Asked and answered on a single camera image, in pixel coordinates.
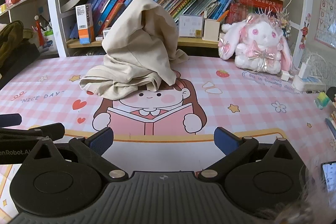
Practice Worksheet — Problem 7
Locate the beige t-shirt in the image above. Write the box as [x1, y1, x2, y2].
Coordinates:
[79, 0, 189, 100]

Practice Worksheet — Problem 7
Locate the pink checkered desk mat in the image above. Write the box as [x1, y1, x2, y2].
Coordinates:
[1, 56, 335, 223]

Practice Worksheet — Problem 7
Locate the olive green garment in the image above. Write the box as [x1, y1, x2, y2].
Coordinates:
[0, 20, 24, 67]

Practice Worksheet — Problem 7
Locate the white green wipes tub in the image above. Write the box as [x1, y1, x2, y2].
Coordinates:
[38, 30, 57, 54]

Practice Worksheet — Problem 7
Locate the black smartphone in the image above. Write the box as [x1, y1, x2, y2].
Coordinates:
[321, 161, 336, 193]

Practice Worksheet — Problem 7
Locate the white power strip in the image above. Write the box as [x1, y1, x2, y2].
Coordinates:
[291, 75, 326, 92]

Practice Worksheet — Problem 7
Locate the stack of books right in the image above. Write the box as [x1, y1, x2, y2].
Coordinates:
[325, 111, 336, 139]

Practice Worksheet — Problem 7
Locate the green yellow eraser block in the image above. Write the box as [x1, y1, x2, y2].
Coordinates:
[314, 92, 330, 110]

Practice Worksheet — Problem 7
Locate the white charger plug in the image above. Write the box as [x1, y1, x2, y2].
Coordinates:
[298, 63, 311, 79]

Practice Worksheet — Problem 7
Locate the pink white bunny plush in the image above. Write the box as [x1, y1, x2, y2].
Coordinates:
[218, 14, 292, 75]

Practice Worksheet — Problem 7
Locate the red figurine pen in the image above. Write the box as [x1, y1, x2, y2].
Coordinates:
[34, 15, 45, 48]

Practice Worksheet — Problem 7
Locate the orange blue white tall box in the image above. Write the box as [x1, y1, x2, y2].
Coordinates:
[75, 3, 95, 45]

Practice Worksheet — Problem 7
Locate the beige pen holder box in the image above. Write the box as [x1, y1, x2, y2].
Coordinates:
[202, 19, 221, 42]

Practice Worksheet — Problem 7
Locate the white square box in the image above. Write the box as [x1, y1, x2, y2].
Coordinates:
[178, 15, 204, 38]

